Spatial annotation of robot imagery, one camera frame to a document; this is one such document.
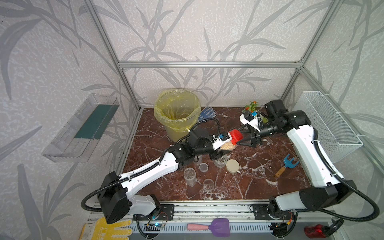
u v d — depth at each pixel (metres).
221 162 0.91
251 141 0.57
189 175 0.77
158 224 0.71
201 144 0.57
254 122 0.56
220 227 0.70
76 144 0.63
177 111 1.02
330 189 0.38
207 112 1.19
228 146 0.67
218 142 0.59
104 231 0.69
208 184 0.83
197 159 0.55
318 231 0.61
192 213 0.75
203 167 0.90
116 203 0.38
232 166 0.89
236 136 0.61
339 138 0.60
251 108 0.97
